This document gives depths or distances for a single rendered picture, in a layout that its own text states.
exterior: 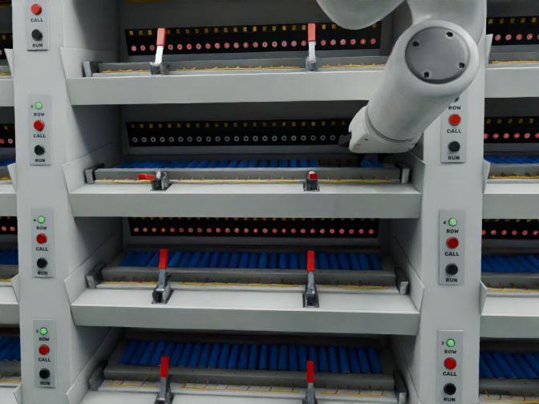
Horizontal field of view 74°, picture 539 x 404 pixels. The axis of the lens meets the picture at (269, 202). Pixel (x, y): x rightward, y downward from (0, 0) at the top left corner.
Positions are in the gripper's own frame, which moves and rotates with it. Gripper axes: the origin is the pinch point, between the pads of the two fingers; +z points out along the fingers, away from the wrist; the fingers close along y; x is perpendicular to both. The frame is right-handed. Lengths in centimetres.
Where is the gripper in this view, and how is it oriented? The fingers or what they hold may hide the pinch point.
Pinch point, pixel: (371, 151)
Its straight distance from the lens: 69.0
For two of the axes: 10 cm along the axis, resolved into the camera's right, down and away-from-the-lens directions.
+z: 0.8, 1.6, 9.8
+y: -10.0, -0.1, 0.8
